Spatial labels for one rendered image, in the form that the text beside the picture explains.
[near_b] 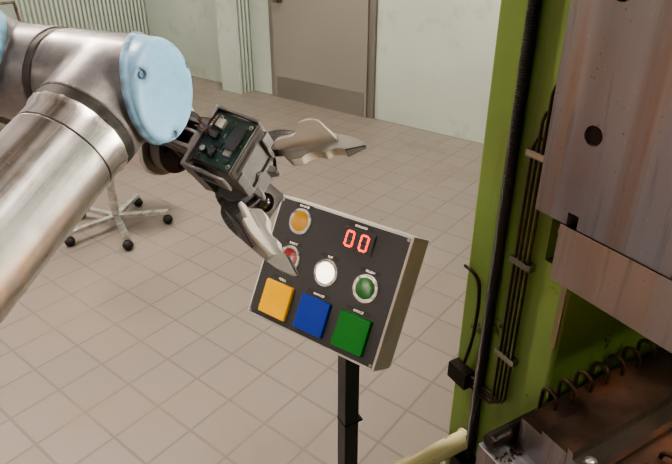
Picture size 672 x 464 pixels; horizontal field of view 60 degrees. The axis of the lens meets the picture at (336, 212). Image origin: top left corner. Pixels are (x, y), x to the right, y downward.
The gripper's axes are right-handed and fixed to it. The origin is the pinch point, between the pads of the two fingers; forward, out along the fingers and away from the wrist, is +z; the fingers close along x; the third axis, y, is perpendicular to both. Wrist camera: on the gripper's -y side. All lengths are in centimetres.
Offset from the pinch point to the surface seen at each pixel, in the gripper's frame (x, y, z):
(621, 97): 31.4, -14.0, 20.4
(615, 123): 29.2, -16.5, 20.9
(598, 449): -4, -57, 38
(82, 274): -27, -220, -202
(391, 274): 9, -59, -7
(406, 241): 16, -56, -6
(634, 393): 9, -67, 41
